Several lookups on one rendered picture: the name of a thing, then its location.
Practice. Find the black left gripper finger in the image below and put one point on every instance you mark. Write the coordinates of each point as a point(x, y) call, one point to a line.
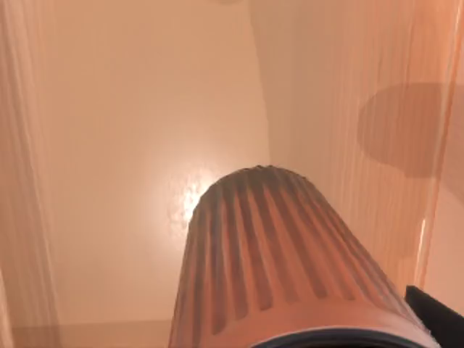
point(436, 313)

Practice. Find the ribbed terracotta plant pot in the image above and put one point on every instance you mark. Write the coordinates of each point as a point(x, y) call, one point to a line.
point(275, 261)

